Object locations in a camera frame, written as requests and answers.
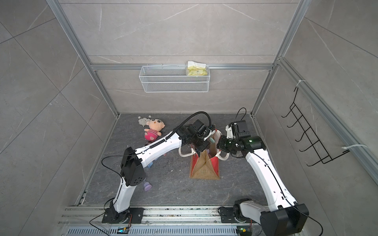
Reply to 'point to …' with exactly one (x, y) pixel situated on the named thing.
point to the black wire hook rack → (309, 134)
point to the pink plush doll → (155, 125)
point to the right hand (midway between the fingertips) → (219, 144)
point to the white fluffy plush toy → (142, 121)
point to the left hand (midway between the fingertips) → (209, 142)
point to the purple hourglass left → (147, 186)
